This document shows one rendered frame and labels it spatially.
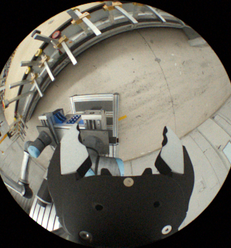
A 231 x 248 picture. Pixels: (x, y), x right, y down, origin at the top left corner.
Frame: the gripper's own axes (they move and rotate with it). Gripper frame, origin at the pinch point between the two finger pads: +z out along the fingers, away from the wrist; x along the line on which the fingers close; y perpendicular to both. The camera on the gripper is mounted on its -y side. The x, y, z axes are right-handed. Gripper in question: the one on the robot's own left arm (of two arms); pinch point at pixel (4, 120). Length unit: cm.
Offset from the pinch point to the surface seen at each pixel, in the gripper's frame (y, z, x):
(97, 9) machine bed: -89, 51, 65
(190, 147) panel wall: 114, 84, 279
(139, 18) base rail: -84, 62, 104
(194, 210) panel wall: 139, -67, 236
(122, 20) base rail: -78, 62, 87
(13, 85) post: -24.8, 20.6, -8.4
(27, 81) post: -25.2, 39.5, -8.5
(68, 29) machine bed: -73, 56, 34
